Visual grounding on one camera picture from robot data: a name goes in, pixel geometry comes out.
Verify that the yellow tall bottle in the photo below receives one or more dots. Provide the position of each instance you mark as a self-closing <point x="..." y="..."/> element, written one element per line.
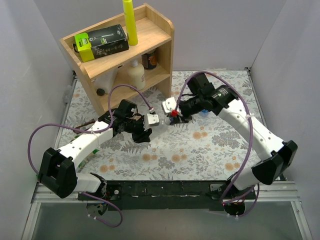
<point x="130" y="22"/>

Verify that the black green product box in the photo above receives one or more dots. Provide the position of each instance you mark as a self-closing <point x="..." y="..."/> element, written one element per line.
<point x="100" y="43"/>

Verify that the chips snack bag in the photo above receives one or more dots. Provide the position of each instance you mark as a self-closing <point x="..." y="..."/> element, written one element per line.
<point x="88" y="156"/>

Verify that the brown chocolate bar wrapper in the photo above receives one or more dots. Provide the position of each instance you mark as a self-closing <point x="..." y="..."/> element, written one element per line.
<point x="84" y="127"/>

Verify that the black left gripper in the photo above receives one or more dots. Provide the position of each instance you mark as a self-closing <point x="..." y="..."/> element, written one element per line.
<point x="140" y="131"/>

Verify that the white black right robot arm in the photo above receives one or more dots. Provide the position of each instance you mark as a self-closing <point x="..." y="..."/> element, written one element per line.
<point x="267" y="155"/>

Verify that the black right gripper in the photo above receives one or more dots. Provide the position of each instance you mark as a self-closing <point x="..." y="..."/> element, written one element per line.
<point x="180" y="116"/>

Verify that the blue white bottle cap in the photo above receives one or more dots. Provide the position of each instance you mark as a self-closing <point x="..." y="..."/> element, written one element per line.
<point x="166" y="121"/>

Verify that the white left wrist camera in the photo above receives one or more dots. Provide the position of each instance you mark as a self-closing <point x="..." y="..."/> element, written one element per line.
<point x="151" y="120"/>

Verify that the dark jar on shelf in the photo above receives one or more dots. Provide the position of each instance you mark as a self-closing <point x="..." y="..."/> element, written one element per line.
<point x="149" y="60"/>

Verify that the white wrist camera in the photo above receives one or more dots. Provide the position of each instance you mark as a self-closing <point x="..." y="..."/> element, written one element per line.
<point x="151" y="120"/>
<point x="170" y="107"/>

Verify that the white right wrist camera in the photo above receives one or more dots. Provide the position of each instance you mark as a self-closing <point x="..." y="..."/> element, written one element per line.
<point x="170" y="107"/>

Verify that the blue label water bottle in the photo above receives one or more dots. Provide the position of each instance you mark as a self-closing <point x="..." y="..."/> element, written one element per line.
<point x="204" y="113"/>

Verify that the cream lotion pump bottle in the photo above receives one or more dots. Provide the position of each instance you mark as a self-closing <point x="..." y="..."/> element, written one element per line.
<point x="136" y="75"/>

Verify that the clear plastic cup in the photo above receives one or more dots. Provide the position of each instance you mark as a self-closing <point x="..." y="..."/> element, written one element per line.
<point x="161" y="128"/>

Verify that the floral patterned table mat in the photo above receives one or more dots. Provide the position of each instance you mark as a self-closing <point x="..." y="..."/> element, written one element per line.
<point x="206" y="148"/>

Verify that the wooden shelf unit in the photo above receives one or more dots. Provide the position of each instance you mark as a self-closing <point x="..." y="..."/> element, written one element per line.
<point x="155" y="32"/>

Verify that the white jug black cap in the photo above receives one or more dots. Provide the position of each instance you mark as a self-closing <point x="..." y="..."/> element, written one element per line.
<point x="104" y="83"/>

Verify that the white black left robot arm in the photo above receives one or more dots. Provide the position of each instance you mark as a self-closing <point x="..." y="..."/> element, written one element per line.
<point x="58" y="170"/>

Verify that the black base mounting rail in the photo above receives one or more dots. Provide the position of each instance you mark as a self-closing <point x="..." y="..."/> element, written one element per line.
<point x="174" y="194"/>

